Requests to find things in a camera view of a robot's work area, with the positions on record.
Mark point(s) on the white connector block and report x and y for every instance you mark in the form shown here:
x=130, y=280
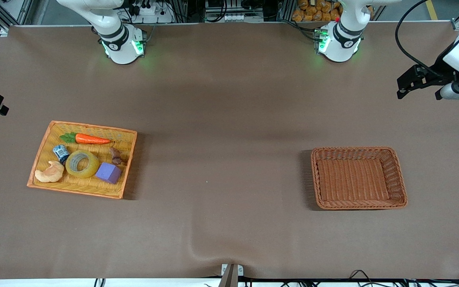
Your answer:
x=229, y=17

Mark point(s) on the orange toy carrot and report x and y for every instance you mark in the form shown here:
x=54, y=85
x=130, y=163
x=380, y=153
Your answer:
x=91, y=139

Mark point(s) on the toy croissant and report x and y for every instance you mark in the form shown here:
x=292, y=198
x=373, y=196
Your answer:
x=50, y=173

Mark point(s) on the yellow clear tape roll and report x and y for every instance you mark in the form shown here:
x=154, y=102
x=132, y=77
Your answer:
x=90, y=169

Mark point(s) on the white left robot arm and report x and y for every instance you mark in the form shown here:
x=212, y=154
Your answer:
x=339, y=46

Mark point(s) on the small can blue white label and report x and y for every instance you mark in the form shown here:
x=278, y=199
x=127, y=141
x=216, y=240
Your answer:
x=61, y=153

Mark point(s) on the white power strip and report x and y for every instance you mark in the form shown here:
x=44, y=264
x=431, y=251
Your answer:
x=149, y=10

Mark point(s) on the brown wicker basket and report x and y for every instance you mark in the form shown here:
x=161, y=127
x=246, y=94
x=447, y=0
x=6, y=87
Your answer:
x=357, y=179

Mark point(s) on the yellow wicker basket orange rim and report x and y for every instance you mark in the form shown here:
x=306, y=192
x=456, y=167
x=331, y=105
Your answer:
x=89, y=181

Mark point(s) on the metal table clamp bracket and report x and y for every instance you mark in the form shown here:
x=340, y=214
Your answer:
x=232, y=274

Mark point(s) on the bag of orange snacks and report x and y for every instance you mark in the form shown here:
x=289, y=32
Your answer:
x=317, y=11

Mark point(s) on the brown toy root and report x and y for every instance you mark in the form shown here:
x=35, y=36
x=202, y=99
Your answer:
x=115, y=155

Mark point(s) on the purple foam cube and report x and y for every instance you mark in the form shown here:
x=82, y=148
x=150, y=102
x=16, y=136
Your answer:
x=108, y=172

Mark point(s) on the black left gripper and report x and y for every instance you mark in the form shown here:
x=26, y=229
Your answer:
x=440, y=68

